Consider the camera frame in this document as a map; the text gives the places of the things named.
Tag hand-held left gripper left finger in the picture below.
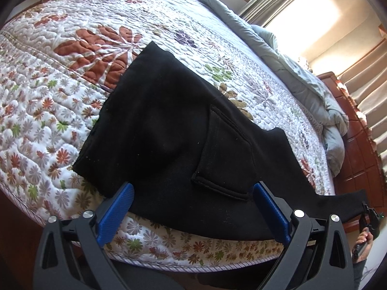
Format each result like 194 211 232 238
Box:
33 182 136 290

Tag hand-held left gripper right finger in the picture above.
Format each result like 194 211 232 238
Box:
251 182 355 290

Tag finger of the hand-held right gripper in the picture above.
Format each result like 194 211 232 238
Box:
360 201 378 222

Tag black pants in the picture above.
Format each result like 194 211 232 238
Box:
72 42 368 245

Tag person's right forearm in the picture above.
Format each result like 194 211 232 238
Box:
352 257 372 290

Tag person's right hand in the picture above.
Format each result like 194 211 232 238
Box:
352 231 375 261

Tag wooden bed headboard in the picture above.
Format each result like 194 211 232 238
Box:
317 72 387 233

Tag floral quilted bedspread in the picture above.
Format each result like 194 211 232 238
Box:
0 0 336 271

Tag beige curtain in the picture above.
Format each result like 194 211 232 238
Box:
337 26 387 158

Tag grey-blue duvet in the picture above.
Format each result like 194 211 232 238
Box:
178 0 350 177

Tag light blue quilted bedsheet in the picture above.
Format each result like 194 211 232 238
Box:
178 0 324 133

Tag grey curtain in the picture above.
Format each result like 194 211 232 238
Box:
239 0 304 28

